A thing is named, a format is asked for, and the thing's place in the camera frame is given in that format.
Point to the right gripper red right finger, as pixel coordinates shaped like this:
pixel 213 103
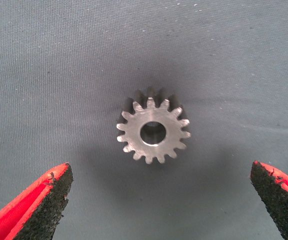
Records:
pixel 284 207

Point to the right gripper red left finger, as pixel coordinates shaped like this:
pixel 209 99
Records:
pixel 21 212

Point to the small steel planetary gear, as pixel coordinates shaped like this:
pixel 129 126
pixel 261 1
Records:
pixel 133 130

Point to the dark grey table cloth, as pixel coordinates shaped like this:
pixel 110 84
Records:
pixel 58 75

